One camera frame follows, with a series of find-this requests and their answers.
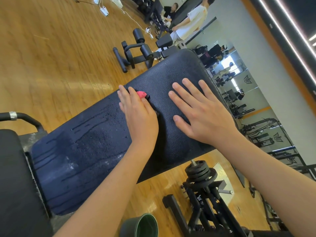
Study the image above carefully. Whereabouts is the dark green plastic bucket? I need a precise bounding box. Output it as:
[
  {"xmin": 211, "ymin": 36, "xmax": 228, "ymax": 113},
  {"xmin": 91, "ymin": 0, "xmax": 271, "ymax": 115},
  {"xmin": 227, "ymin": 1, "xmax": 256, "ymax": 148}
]
[{"xmin": 120, "ymin": 213, "xmax": 159, "ymax": 237}]

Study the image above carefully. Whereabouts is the black gym machine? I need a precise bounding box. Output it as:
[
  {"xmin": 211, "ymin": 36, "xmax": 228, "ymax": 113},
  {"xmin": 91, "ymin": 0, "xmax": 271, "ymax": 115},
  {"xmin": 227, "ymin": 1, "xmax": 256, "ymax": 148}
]
[{"xmin": 113, "ymin": 28, "xmax": 181, "ymax": 73}]

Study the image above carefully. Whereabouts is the person's right forearm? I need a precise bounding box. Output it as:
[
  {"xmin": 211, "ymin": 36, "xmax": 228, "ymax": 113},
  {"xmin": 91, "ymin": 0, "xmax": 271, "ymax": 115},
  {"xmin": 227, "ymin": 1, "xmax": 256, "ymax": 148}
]
[{"xmin": 220, "ymin": 131, "xmax": 316, "ymax": 237}]

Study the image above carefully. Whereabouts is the person's left forearm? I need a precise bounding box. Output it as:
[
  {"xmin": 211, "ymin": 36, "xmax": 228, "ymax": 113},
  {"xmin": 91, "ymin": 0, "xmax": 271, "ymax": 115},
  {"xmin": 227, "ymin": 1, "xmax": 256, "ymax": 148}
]
[{"xmin": 54, "ymin": 141, "xmax": 156, "ymax": 237}]

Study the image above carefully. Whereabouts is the person's left hand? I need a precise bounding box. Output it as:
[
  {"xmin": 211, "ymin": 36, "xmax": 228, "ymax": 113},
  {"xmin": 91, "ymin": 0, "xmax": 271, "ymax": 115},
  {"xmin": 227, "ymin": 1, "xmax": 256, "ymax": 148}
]
[{"xmin": 117, "ymin": 85, "xmax": 160, "ymax": 148}]

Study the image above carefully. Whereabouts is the black dumbbell rack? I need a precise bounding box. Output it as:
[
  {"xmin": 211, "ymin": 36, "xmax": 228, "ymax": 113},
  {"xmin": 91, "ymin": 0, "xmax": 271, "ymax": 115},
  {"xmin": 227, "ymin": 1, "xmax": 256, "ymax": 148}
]
[{"xmin": 131, "ymin": 0, "xmax": 166, "ymax": 23}]

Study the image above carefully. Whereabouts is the large wall mirror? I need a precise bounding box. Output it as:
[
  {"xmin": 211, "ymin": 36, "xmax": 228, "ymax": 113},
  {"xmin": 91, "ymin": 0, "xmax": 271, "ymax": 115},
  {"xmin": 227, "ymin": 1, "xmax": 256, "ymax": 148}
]
[{"xmin": 193, "ymin": 17, "xmax": 316, "ymax": 166}]

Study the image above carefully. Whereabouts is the black weight plate stack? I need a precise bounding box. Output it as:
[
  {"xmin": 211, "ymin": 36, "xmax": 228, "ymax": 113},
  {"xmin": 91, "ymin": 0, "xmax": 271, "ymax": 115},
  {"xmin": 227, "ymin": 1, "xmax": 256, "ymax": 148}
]
[{"xmin": 184, "ymin": 160, "xmax": 217, "ymax": 183}]

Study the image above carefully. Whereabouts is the black wall screen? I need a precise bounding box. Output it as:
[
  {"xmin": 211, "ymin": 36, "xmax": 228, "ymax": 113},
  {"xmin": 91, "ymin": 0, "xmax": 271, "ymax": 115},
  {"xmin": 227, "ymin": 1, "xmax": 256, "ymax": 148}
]
[{"xmin": 170, "ymin": 0, "xmax": 203, "ymax": 28}]

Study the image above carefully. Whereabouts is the pink cleaning cloth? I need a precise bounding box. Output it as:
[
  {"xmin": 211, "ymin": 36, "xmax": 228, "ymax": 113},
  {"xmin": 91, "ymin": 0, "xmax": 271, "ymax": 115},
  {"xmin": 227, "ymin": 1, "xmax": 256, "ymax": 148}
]
[{"xmin": 136, "ymin": 90, "xmax": 150, "ymax": 101}]

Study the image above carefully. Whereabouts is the person's right hand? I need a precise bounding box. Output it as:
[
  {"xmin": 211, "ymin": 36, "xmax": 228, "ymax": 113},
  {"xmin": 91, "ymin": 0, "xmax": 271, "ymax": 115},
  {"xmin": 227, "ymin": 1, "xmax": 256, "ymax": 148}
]
[{"xmin": 168, "ymin": 78, "xmax": 240, "ymax": 146}]

